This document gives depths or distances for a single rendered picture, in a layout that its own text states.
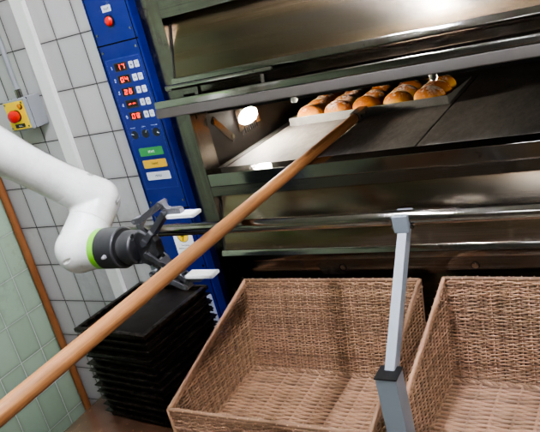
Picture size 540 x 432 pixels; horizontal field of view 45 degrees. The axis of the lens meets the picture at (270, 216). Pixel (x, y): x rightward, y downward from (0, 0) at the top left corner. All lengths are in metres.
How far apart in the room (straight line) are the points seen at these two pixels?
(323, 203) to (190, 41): 0.57
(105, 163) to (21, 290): 0.67
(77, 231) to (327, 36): 0.74
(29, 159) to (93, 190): 0.15
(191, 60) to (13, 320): 1.23
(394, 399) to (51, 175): 0.87
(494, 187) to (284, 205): 0.58
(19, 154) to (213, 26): 0.63
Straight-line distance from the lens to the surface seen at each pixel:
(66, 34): 2.12
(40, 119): 2.25
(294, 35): 1.68
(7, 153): 1.52
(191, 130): 1.92
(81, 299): 2.54
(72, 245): 1.52
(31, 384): 1.02
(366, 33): 1.60
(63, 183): 1.55
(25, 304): 2.62
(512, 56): 1.40
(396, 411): 1.25
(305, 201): 1.83
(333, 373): 1.93
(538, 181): 1.65
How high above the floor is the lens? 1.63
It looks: 18 degrees down
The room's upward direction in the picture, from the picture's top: 15 degrees counter-clockwise
